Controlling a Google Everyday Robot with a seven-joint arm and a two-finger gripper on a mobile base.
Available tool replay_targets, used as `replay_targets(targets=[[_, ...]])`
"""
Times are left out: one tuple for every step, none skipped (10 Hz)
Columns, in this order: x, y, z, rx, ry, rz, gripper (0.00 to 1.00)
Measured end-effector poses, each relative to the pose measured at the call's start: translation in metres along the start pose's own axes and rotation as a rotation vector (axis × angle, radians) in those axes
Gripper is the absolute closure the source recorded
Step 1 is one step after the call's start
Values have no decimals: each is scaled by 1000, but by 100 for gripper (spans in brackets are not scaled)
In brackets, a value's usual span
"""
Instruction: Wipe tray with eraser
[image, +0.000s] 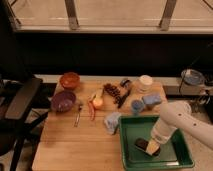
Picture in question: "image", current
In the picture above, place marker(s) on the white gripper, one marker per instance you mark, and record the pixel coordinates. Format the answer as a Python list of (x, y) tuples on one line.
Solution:
[(153, 148)]

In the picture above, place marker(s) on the black eraser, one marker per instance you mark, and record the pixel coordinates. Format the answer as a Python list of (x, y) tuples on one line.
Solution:
[(141, 144)]

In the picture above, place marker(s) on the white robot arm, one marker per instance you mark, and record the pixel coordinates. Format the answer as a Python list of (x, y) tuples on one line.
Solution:
[(177, 115)]

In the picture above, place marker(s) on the green plastic tray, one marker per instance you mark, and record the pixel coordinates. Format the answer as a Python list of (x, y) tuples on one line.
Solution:
[(173, 155)]

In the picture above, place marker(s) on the blue cup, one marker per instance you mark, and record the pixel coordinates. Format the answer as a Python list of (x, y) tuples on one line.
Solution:
[(137, 106)]

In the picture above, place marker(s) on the blue sponge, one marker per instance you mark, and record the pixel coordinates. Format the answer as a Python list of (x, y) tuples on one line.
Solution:
[(151, 100)]

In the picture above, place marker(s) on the light blue cloth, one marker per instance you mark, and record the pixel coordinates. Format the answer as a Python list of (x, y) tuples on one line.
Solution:
[(111, 122)]

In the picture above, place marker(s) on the black knife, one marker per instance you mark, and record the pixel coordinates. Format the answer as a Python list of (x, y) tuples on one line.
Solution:
[(123, 98)]

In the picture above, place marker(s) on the bunch of dark grapes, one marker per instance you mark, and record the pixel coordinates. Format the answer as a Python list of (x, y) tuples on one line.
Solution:
[(112, 90)]

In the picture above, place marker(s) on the small dark can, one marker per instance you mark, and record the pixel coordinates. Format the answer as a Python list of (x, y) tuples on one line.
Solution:
[(125, 83)]

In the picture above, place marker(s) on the apple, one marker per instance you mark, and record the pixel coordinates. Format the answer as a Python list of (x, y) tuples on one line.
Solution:
[(97, 103)]

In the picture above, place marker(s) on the blue plate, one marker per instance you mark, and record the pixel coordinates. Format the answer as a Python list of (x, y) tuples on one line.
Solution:
[(192, 77)]

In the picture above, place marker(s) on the purple bowl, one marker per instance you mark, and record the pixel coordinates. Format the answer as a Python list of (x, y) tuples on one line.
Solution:
[(63, 101)]

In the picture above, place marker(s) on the orange bowl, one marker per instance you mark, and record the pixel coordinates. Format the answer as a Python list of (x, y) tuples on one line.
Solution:
[(70, 80)]

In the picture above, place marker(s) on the black office chair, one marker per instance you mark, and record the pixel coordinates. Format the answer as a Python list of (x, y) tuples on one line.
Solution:
[(14, 129)]

